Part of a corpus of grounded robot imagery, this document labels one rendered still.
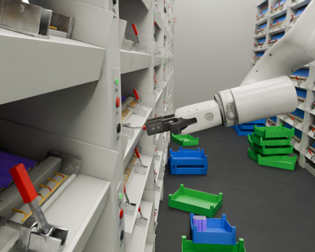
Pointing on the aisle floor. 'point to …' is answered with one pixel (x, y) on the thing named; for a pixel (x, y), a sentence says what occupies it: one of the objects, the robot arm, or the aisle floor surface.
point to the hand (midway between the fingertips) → (155, 125)
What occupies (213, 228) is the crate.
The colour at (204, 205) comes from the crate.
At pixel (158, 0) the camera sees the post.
